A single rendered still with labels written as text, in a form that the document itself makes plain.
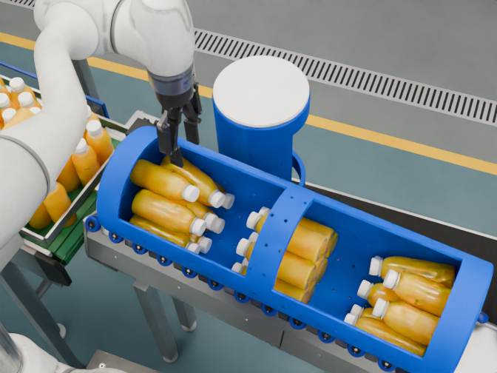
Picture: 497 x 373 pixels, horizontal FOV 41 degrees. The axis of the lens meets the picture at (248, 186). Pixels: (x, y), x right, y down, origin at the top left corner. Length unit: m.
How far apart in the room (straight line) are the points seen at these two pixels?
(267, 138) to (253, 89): 0.15
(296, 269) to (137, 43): 0.62
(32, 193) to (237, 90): 1.21
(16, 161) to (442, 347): 0.92
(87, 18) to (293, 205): 0.59
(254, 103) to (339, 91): 1.49
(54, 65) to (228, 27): 2.69
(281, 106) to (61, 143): 1.10
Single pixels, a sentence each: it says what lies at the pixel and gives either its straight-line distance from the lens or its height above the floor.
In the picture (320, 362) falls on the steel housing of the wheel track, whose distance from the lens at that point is 1.69.
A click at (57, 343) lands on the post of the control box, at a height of 0.34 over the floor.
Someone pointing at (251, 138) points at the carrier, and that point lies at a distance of 1.87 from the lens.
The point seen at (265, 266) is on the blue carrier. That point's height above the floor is 1.18.
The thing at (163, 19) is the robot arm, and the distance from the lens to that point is 1.13.
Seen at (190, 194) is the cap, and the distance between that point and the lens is 1.57.
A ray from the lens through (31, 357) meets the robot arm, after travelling 1.25.
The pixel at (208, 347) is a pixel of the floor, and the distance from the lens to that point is 2.63.
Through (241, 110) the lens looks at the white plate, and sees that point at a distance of 1.87.
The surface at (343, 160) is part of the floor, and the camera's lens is 3.07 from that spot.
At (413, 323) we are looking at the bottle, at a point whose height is 1.13.
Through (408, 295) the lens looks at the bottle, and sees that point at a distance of 1.46.
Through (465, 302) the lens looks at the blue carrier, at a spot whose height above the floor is 1.23.
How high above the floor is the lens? 2.44
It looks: 55 degrees down
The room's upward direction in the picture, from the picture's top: 4 degrees counter-clockwise
